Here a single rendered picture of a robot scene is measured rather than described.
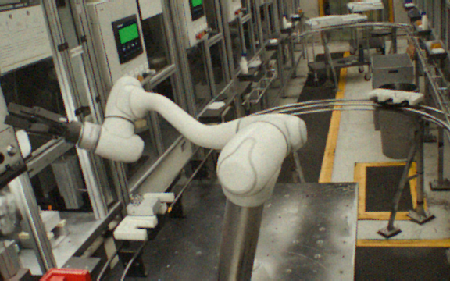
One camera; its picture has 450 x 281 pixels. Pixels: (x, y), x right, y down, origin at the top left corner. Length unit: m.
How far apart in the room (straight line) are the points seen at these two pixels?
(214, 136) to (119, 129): 0.36
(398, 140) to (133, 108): 3.26
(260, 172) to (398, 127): 3.43
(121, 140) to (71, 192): 0.79
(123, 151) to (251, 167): 0.60
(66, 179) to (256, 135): 1.31
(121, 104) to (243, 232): 0.62
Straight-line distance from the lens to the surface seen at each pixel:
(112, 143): 1.61
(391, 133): 4.55
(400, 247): 3.40
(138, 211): 2.25
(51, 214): 2.16
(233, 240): 1.32
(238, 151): 1.15
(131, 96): 1.64
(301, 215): 2.46
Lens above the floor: 1.91
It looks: 21 degrees down
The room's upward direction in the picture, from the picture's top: 9 degrees counter-clockwise
